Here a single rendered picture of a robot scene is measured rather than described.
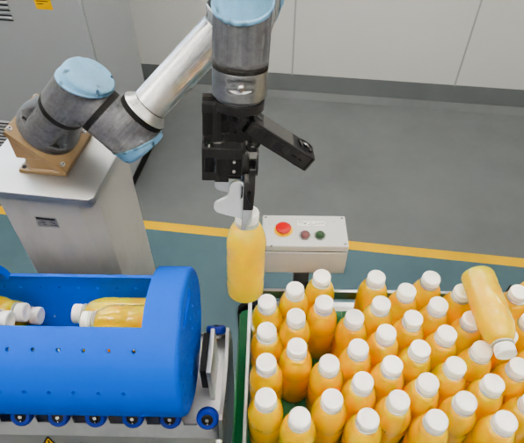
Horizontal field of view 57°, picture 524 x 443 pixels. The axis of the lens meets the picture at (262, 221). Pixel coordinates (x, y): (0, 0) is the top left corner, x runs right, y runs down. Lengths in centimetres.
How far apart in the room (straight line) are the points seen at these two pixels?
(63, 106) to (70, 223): 31
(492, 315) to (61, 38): 209
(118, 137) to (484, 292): 85
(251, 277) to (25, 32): 195
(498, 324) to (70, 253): 107
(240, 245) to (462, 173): 256
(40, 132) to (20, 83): 148
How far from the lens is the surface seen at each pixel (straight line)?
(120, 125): 117
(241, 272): 84
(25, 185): 132
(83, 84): 116
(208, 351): 102
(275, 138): 69
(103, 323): 96
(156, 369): 87
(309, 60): 364
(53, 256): 149
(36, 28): 253
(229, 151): 69
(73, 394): 94
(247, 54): 63
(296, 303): 107
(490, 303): 105
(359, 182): 300
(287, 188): 290
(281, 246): 112
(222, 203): 74
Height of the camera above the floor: 194
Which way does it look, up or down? 46 degrees down
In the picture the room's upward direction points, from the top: straight up
